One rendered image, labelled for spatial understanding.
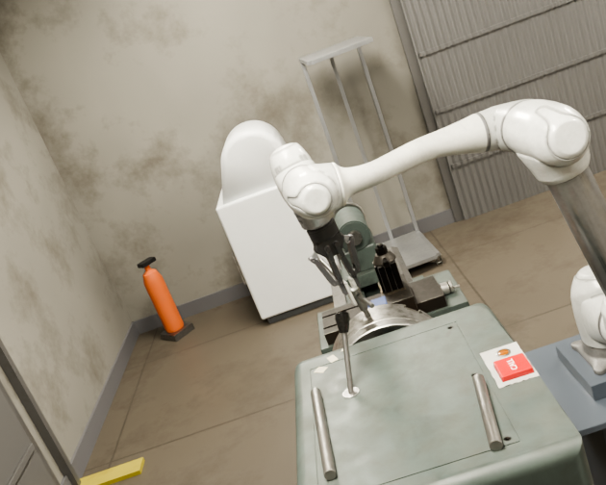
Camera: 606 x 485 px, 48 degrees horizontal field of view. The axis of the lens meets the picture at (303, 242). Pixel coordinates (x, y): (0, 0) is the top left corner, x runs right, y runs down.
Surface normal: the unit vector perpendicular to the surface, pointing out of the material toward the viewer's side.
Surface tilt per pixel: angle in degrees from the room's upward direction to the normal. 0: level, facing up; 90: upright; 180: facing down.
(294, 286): 90
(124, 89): 90
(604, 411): 0
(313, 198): 88
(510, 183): 90
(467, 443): 0
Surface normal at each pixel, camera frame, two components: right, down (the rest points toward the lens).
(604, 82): 0.05, 0.31
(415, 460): -0.34, -0.89
